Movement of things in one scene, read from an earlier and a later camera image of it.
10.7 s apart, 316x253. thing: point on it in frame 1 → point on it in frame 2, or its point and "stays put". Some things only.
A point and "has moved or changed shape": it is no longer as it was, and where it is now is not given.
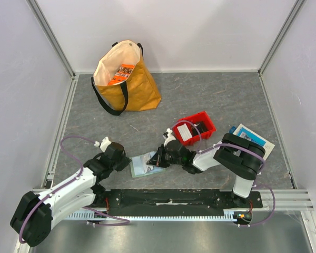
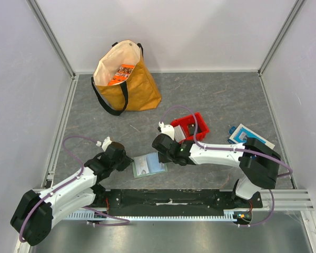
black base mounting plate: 181,199 stays put
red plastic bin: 193,128 has moved or changed shape
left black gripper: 125,162 stays put
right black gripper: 160,155 → 159,157
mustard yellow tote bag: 122,80 stays put
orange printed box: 122,74 stays put
